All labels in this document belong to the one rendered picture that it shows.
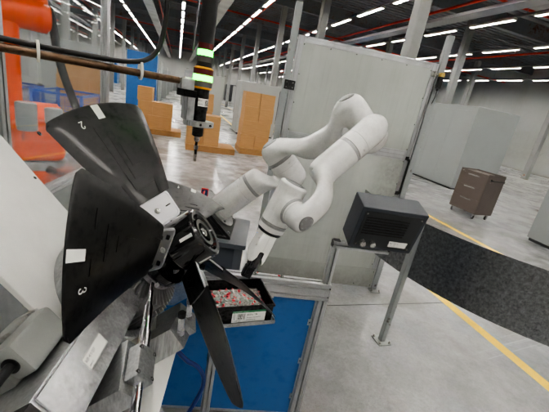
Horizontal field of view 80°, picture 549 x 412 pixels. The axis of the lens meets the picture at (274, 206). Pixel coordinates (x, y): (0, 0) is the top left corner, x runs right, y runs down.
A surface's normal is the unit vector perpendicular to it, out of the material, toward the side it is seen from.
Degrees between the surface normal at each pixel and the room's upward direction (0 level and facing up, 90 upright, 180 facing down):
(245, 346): 90
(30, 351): 50
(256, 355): 90
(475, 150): 90
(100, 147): 59
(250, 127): 90
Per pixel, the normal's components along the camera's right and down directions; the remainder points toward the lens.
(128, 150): 0.67, -0.27
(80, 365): 0.86, -0.50
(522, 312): -0.56, 0.17
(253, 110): 0.26, 0.35
